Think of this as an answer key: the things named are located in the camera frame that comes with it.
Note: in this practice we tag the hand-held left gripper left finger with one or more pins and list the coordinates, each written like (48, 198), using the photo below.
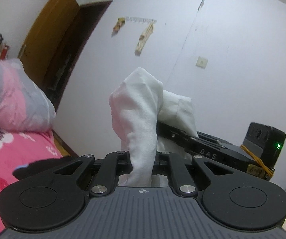
(123, 159)

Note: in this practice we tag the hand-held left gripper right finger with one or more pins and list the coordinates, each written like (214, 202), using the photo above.
(162, 163)

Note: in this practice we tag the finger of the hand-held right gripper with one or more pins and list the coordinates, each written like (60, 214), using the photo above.
(170, 133)

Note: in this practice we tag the white button shirt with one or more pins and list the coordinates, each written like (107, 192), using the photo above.
(138, 119)

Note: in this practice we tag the pink floral blanket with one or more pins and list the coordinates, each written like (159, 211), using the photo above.
(20, 149)

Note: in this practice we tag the small yellow hanging ornament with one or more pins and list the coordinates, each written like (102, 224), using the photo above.
(118, 26)

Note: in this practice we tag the pink and grey quilt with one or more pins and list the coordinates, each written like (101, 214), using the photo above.
(13, 97)

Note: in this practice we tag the wooden door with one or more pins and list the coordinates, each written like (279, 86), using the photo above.
(50, 25)

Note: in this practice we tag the wooden bed frame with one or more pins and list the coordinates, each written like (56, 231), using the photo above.
(65, 145)

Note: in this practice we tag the beige wall switch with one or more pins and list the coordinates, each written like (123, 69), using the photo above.
(201, 61)

